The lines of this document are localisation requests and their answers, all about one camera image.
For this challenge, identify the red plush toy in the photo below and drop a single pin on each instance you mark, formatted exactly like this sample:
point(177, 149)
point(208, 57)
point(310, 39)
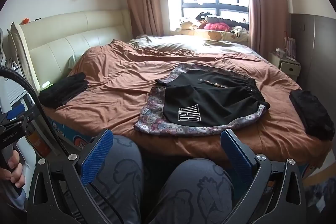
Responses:
point(216, 26)

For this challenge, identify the stack of black folded clothes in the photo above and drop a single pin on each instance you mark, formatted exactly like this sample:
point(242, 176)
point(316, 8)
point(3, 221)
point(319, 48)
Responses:
point(65, 90)

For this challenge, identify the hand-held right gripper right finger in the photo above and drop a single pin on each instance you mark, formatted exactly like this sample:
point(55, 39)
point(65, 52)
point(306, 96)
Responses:
point(237, 158)

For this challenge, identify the green and white pack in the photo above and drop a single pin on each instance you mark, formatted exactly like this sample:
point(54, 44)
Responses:
point(46, 85)

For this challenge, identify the beige quilt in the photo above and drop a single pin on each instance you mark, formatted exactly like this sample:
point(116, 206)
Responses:
point(183, 43)

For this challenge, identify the light green pillow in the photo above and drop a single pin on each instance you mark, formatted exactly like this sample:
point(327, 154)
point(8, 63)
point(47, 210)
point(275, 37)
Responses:
point(74, 61)

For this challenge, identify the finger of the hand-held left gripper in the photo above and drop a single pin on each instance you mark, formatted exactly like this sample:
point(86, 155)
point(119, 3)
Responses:
point(16, 110)

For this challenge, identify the person's right leg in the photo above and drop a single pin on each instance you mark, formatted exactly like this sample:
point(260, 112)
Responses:
point(194, 187)

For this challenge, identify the orange box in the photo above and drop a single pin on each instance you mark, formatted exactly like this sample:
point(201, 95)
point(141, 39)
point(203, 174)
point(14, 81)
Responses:
point(38, 144)

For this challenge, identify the white louvered nightstand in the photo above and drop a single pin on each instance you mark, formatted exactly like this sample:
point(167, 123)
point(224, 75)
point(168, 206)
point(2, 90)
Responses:
point(15, 94)

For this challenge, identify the person's left leg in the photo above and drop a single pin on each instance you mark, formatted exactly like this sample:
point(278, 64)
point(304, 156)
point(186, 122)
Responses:
point(123, 174)

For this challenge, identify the black pants with patterned trim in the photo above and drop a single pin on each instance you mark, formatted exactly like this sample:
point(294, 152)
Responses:
point(210, 103)

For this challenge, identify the person's left hand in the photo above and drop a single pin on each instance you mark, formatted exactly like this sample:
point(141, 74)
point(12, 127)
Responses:
point(16, 171)

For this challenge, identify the orange toy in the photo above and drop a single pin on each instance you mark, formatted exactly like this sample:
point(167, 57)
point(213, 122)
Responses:
point(25, 20)

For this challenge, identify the black and white plush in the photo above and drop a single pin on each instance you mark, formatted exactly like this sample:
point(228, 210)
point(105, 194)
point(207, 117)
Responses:
point(239, 30)

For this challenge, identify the blue cartoon bed sheet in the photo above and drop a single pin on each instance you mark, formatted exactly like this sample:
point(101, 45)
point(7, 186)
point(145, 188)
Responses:
point(73, 134)

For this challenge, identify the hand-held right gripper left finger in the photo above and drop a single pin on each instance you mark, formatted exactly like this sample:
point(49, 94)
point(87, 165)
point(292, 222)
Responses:
point(96, 158)

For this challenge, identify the black cat plush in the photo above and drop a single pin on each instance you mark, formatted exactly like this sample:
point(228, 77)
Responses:
point(204, 16)

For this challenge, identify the dark grey plush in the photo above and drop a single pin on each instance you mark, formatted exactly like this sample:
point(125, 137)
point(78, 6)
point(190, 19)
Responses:
point(233, 21)

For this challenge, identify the person's leg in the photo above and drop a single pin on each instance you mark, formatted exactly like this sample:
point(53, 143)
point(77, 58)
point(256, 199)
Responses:
point(123, 174)
point(194, 187)

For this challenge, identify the brown blanket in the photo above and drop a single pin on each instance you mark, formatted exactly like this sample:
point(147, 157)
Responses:
point(118, 82)

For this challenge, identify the bear print cushion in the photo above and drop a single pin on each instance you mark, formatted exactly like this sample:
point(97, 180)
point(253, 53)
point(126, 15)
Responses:
point(215, 35)

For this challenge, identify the cream padded headboard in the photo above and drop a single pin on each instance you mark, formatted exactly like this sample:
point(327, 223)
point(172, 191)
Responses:
point(65, 35)

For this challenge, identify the cream bear plush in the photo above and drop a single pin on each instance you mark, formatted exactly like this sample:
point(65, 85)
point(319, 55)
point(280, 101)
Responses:
point(187, 24)

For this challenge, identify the beige nightstand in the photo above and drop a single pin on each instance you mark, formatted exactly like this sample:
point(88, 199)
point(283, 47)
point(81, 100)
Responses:
point(284, 67)

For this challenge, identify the white rack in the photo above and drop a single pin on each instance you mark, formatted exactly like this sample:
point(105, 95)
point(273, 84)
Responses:
point(290, 48)

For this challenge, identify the black folded garment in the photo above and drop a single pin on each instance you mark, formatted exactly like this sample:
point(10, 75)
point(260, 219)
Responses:
point(312, 113)

